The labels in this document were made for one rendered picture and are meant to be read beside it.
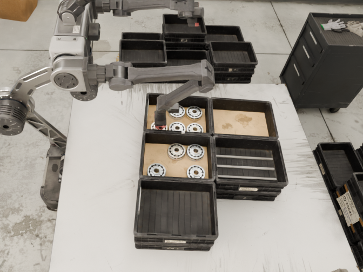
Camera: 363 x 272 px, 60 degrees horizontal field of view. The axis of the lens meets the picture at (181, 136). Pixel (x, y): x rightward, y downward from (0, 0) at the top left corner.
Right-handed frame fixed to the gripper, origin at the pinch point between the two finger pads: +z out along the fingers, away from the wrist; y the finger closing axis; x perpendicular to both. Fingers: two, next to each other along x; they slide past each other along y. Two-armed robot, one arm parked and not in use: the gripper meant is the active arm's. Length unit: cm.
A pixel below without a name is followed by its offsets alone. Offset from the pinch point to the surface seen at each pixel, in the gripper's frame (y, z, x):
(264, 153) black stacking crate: -19, 3, -62
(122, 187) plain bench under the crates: -30.8, 17.0, 22.3
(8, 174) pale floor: 20, 89, 117
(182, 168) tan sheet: -27.2, 3.6, -11.3
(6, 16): 228, 88, 158
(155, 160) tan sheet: -21.2, 3.9, 3.6
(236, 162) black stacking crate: -24, 3, -44
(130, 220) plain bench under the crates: -51, 17, 18
